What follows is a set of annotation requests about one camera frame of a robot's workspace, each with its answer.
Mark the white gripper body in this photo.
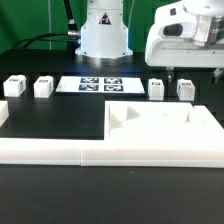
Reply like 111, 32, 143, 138
145, 1, 224, 68

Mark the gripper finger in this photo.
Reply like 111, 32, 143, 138
211, 68, 224, 84
166, 67, 174, 82

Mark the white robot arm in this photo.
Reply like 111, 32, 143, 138
76, 0, 224, 79

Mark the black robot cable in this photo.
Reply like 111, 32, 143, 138
11, 0, 83, 51

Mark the white U-shaped obstacle fence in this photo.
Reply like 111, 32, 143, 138
0, 105, 224, 168

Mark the white marker tag plate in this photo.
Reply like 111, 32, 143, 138
56, 76, 145, 94

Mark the white square table top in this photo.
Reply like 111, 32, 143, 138
104, 101, 214, 142

